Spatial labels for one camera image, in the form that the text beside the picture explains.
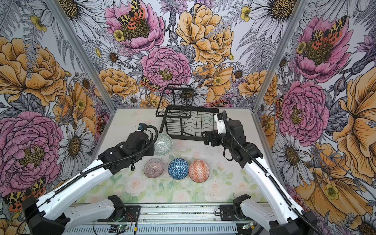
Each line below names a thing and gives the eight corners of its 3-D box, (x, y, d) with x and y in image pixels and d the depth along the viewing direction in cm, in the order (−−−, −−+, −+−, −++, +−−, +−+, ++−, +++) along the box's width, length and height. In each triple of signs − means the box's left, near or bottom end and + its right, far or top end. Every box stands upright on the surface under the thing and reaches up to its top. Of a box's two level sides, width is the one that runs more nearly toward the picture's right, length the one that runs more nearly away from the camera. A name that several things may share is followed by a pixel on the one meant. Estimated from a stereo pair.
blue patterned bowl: (167, 176, 89) (166, 171, 83) (174, 161, 95) (173, 155, 89) (184, 182, 86) (184, 177, 80) (190, 167, 93) (190, 161, 87)
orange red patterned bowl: (197, 187, 84) (197, 183, 78) (185, 172, 90) (185, 167, 84) (211, 176, 88) (213, 171, 83) (200, 162, 94) (200, 156, 88)
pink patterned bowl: (143, 178, 87) (141, 175, 84) (147, 161, 94) (145, 158, 90) (163, 178, 87) (162, 175, 84) (165, 161, 94) (164, 158, 90)
